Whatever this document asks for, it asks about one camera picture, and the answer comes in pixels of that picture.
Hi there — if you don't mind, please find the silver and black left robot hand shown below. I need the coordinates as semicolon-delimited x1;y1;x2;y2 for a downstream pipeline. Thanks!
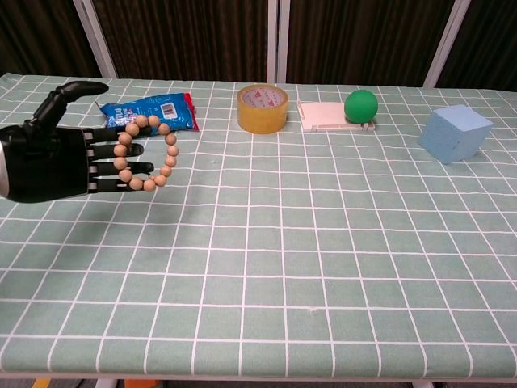
0;80;155;204

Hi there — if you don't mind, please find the wooden bead bracelet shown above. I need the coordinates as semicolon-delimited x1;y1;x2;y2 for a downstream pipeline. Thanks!
112;114;180;192

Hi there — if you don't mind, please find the blue snack bag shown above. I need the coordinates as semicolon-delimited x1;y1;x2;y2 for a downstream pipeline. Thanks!
95;92;201;133

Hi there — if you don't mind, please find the dark brown curtain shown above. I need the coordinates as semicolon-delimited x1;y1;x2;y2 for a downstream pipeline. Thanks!
0;0;517;92

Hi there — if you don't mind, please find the yellow packing tape roll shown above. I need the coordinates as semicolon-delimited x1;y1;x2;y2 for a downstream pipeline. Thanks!
236;83;290;135

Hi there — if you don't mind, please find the green checkered tablecloth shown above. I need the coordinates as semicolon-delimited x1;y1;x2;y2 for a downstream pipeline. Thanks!
0;72;517;383

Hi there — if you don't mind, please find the pink flat stand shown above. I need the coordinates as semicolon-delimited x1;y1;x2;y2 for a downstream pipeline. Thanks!
296;100;376;134

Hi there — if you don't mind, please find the green ball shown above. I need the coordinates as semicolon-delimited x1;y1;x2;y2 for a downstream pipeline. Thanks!
343;89;380;124

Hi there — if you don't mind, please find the light blue foam cube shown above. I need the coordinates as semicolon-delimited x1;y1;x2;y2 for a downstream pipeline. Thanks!
418;104;495;165

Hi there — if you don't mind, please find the white slanted frame post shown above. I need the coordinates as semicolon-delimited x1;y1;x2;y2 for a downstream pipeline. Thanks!
422;0;473;89
72;0;119;80

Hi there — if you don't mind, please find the white vertical frame post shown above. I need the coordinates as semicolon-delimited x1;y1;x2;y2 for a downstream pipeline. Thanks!
267;0;291;85

